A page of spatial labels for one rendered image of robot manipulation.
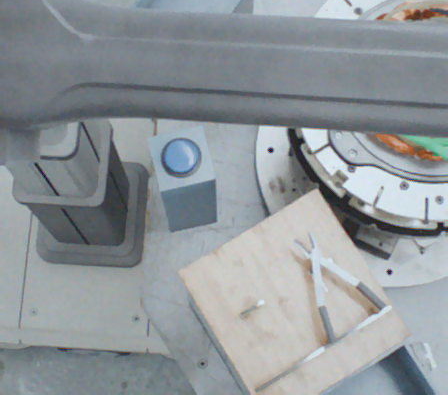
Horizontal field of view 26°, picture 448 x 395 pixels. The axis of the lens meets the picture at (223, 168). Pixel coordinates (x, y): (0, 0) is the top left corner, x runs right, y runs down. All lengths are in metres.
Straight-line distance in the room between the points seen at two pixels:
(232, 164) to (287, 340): 0.41
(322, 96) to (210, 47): 0.05
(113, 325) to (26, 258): 0.22
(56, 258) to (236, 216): 0.60
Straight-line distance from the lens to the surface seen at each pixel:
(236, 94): 0.41
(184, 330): 1.41
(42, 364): 2.23
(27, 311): 1.98
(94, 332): 1.95
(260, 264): 1.14
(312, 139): 1.14
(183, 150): 1.19
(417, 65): 0.40
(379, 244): 1.40
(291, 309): 1.13
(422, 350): 1.40
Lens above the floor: 2.19
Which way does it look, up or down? 75 degrees down
